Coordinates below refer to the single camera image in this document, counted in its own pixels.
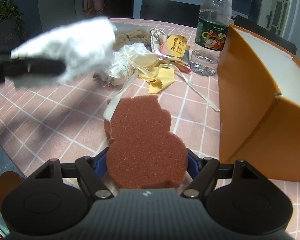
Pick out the black chair left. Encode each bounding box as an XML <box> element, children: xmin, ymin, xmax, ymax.
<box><xmin>140</xmin><ymin>0</ymin><xmax>200</xmax><ymax>28</ymax></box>

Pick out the yellow cleaning cloth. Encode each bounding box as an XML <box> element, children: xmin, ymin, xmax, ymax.
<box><xmin>135</xmin><ymin>54</ymin><xmax>185</xmax><ymax>94</ymax></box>

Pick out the white ribbon strap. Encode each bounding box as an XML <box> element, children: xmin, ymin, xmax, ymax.
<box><xmin>103</xmin><ymin>63</ymin><xmax>221</xmax><ymax>123</ymax></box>

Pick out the orange storage box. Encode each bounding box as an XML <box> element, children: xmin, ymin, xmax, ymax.
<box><xmin>218</xmin><ymin>25</ymin><xmax>300</xmax><ymax>182</ymax></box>

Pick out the black chair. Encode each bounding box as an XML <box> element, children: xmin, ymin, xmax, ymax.
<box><xmin>140</xmin><ymin>0</ymin><xmax>200</xmax><ymax>28</ymax></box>
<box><xmin>234</xmin><ymin>15</ymin><xmax>297</xmax><ymax>55</ymax></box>

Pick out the black chair right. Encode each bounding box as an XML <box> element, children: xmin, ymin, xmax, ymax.
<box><xmin>234</xmin><ymin>15</ymin><xmax>297</xmax><ymax>55</ymax></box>

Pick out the silver foil pouch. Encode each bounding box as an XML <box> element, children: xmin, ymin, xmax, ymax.
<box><xmin>149</xmin><ymin>28</ymin><xmax>168</xmax><ymax>53</ymax></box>

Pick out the brown plush scrunchie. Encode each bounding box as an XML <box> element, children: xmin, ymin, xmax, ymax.
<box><xmin>113</xmin><ymin>29</ymin><xmax>151</xmax><ymax>51</ymax></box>

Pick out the potted green plant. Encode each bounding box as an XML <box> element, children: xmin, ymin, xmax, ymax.
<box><xmin>0</xmin><ymin>0</ymin><xmax>25</xmax><ymax>42</ymax></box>

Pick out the Deeyeo yellow wipe packet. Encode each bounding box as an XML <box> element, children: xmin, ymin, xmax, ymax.
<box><xmin>154</xmin><ymin>34</ymin><xmax>191</xmax><ymax>73</ymax></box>

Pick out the red-brown shaped sponge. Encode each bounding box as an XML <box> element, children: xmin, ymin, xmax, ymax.
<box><xmin>104</xmin><ymin>95</ymin><xmax>188</xmax><ymax>189</ymax></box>

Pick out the white glass-pane door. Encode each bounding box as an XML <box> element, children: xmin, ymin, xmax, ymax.
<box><xmin>257</xmin><ymin>0</ymin><xmax>299</xmax><ymax>40</ymax></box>

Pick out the clear plastic water bottle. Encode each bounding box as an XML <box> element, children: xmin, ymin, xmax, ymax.
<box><xmin>190</xmin><ymin>0</ymin><xmax>232</xmax><ymax>76</ymax></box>

